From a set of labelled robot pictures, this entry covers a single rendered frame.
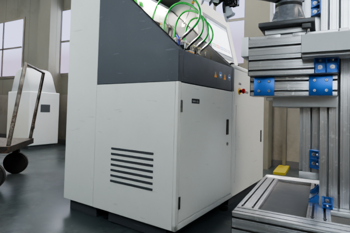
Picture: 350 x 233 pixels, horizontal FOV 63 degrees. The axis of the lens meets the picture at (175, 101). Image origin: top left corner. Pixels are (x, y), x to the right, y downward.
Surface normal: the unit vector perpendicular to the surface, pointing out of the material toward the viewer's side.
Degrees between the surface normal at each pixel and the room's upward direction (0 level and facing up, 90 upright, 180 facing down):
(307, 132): 90
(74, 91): 90
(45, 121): 90
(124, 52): 90
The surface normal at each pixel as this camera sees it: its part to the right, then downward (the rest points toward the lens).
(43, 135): 0.86, 0.00
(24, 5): -0.46, -0.04
